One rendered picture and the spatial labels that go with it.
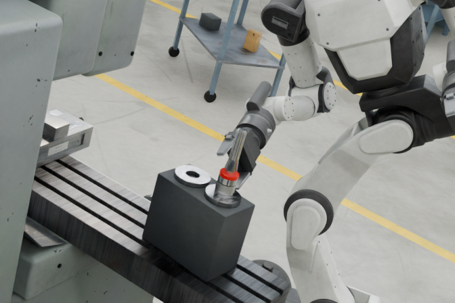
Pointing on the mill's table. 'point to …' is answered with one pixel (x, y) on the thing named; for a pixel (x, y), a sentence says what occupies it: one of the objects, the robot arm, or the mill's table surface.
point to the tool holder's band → (228, 175)
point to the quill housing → (122, 15)
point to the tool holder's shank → (235, 151)
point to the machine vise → (84, 138)
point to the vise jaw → (55, 127)
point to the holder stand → (197, 222)
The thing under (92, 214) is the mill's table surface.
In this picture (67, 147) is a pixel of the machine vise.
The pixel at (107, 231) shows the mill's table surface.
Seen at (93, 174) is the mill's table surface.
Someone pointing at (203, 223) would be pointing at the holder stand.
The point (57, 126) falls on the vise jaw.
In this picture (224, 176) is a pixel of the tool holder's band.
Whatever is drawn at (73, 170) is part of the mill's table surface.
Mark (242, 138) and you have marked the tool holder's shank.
